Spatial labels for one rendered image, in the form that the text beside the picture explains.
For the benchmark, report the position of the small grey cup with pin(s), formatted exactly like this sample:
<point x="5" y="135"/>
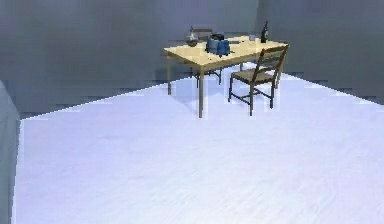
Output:
<point x="252" y="37"/>

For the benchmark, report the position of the light wooden table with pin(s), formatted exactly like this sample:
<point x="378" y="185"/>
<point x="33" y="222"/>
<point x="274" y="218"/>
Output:
<point x="200" y="58"/>

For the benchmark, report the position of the dark wooden chair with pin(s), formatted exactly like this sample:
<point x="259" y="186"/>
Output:
<point x="202" y="32"/>
<point x="258" y="75"/>

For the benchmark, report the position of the dark glass bottle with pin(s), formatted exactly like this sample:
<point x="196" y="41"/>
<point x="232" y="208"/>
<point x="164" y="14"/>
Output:
<point x="264" y="32"/>

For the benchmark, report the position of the black small pot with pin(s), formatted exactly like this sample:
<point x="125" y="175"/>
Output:
<point x="218" y="36"/>

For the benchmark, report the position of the blue round container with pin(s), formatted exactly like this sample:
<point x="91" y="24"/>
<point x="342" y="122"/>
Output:
<point x="224" y="47"/>
<point x="212" y="45"/>

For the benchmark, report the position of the grey flat utensil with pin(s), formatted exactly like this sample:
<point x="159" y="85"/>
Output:
<point x="234" y="42"/>

